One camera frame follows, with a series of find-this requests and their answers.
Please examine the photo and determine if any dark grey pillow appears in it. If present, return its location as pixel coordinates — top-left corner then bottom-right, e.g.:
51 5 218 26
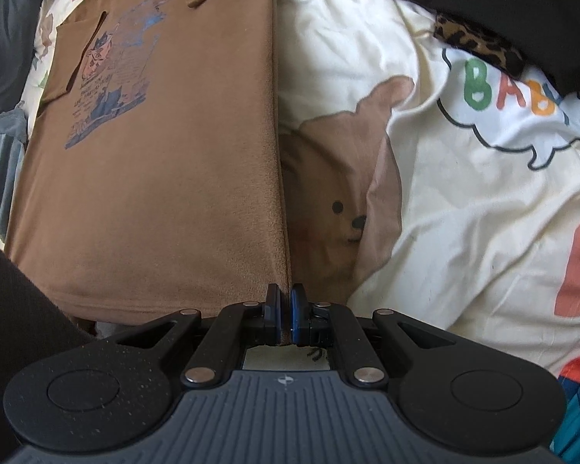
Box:
0 0 44 129

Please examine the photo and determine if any brown printed t-shirt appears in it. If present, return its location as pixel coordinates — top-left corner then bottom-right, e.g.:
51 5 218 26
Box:
5 0 291 344

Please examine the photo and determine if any cream bear printed blanket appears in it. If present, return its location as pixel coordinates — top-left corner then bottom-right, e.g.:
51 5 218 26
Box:
0 0 580 378

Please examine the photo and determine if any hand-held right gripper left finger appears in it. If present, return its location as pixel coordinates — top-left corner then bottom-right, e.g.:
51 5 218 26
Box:
111 284 284 387

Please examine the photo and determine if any black folded cloth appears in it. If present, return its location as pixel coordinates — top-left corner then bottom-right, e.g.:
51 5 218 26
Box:
389 0 580 97

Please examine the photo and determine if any blue-grey garment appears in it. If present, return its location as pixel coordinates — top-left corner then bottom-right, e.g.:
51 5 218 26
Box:
0 106 30 242

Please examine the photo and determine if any leopard print cloth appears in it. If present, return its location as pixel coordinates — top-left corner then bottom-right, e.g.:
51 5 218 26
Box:
434 12 527 75

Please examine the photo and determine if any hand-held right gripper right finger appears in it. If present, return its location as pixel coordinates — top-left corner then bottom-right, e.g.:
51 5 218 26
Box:
290 284 462 387

